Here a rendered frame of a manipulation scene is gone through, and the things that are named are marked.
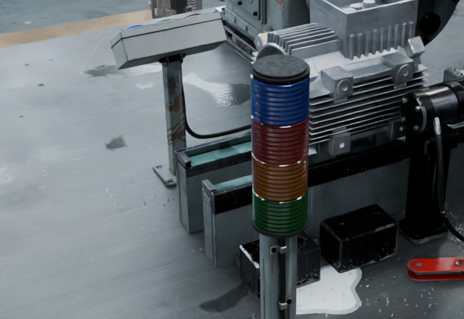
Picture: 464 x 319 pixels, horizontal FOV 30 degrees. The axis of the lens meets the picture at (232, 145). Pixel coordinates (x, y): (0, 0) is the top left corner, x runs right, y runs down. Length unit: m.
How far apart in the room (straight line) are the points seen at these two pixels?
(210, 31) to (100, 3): 3.33
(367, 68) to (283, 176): 0.38
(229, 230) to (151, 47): 0.31
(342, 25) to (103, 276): 0.49
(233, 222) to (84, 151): 0.45
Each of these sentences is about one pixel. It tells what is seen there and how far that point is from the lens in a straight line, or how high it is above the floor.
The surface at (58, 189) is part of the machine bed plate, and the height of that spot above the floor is 0.80.
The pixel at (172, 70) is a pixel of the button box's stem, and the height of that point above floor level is 1.00.
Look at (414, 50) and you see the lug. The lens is 1.27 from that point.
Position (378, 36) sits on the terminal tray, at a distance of 1.26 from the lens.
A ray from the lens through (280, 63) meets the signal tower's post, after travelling 0.87.
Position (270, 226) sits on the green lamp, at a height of 1.04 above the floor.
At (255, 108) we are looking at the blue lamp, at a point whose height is 1.18.
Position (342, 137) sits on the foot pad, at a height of 0.98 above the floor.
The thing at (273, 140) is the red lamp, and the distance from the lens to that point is 0.88.
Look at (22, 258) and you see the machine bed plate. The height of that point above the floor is 0.80.
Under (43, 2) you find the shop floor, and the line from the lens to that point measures 4.79.
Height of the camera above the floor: 1.57
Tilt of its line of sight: 29 degrees down
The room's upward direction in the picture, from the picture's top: 2 degrees counter-clockwise
